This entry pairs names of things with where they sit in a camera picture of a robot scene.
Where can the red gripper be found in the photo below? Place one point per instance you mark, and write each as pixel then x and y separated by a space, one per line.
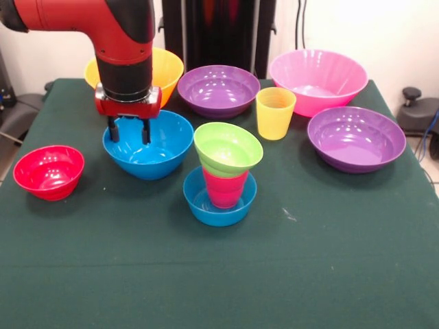
pixel 128 108

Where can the blue bowl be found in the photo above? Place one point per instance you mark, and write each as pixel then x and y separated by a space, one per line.
pixel 164 150

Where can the small red bowl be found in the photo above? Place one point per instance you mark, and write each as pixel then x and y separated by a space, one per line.
pixel 49 174

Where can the small green bowl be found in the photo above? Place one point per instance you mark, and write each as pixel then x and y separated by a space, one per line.
pixel 229 144

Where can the translucent teal bowl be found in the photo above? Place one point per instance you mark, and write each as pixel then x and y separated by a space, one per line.
pixel 199 209

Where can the red cup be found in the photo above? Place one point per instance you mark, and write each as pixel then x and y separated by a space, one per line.
pixel 224 190

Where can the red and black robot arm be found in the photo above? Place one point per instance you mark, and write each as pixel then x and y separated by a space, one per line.
pixel 113 31

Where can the large yellow bowl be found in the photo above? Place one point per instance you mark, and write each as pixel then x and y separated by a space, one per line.
pixel 168 72

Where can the black levelling knob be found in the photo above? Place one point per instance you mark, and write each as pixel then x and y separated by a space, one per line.
pixel 49 87
pixel 411 94

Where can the purple bowl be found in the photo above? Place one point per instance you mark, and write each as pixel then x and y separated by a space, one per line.
pixel 219 89
pixel 356 140

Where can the black equipment box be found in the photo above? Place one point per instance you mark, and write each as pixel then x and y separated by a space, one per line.
pixel 6 82

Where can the yellow cup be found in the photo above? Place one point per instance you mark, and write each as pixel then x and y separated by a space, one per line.
pixel 274 116

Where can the dark green tablecloth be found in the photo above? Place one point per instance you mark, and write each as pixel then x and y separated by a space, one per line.
pixel 219 274

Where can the large pink bowl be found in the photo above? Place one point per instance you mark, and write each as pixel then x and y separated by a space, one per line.
pixel 319 75

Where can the grey pedestal leg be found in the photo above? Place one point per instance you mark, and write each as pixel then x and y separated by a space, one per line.
pixel 418 116
pixel 20 113

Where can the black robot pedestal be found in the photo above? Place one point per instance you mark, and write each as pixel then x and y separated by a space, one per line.
pixel 223 34

